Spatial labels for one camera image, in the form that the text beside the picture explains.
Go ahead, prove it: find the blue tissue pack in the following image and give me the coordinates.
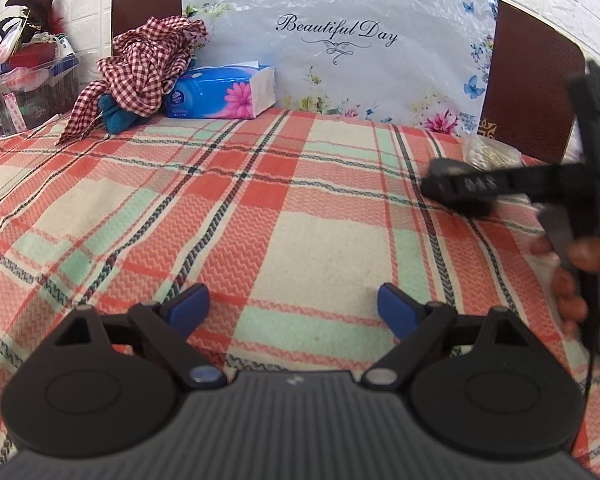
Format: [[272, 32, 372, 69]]
[[163, 62, 276, 119]]

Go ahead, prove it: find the teal plush toy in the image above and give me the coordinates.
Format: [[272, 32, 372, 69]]
[[98, 93, 147, 134]]

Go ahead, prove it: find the plaid bedspread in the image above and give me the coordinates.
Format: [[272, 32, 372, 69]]
[[0, 110, 588, 466]]

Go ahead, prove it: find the floral plastic bag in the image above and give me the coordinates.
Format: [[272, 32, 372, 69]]
[[182, 0, 498, 136]]

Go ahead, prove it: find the clear plastic bag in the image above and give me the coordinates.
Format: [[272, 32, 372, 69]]
[[462, 134, 522, 170]]

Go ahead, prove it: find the right hand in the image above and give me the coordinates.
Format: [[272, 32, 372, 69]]
[[550, 238, 600, 337]]

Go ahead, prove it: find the bedside clutter basket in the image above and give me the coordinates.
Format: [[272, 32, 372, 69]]
[[0, 0, 80, 136]]

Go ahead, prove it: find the red checkered cloth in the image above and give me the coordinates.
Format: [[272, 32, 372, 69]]
[[57, 15, 208, 144]]

